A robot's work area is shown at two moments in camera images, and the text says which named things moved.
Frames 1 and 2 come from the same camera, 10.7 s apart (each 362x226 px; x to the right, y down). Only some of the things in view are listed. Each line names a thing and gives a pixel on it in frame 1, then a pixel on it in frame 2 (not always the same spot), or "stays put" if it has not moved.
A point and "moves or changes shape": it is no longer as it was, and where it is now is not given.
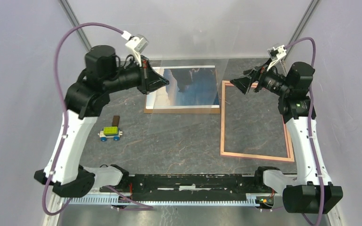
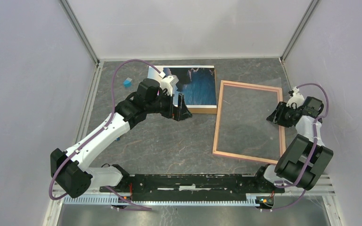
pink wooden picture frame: [222, 153] moves or changes shape
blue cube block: [127, 82] stays put
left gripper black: [150, 79] → [178, 113]
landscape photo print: [189, 87] stays put
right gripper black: [243, 84] → [275, 117]
